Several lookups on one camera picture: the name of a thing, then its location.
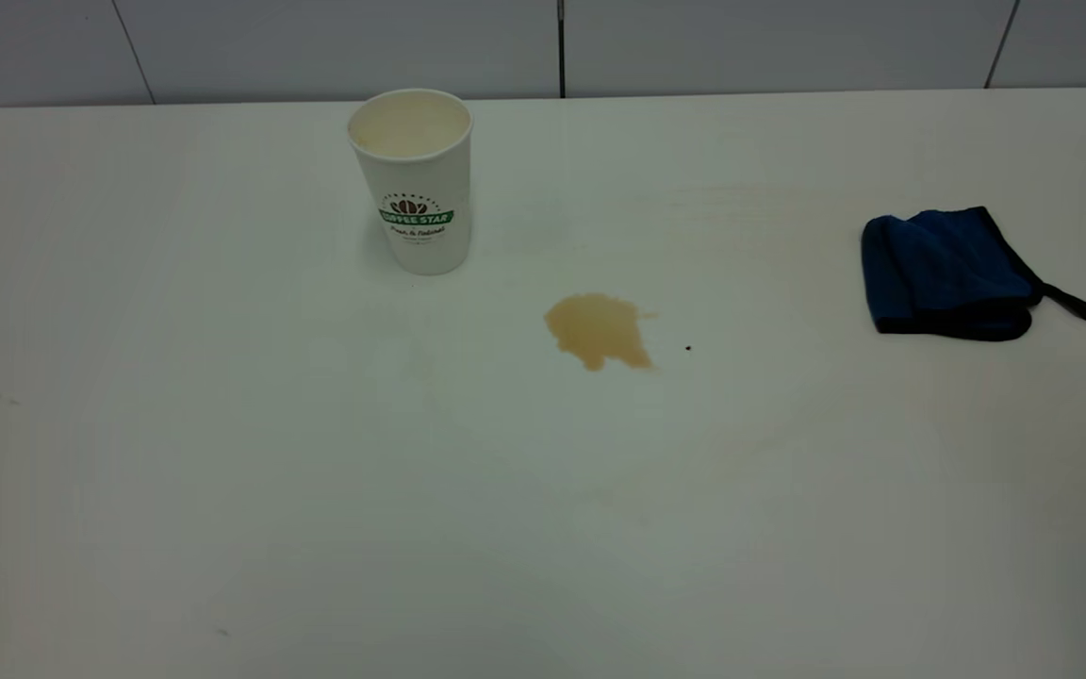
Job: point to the brown coffee spill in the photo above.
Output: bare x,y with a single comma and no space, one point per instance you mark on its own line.
598,328

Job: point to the white paper coffee cup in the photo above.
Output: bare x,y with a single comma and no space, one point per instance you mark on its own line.
420,189

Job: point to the blue cloth with black trim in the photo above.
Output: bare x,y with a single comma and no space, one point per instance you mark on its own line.
948,273

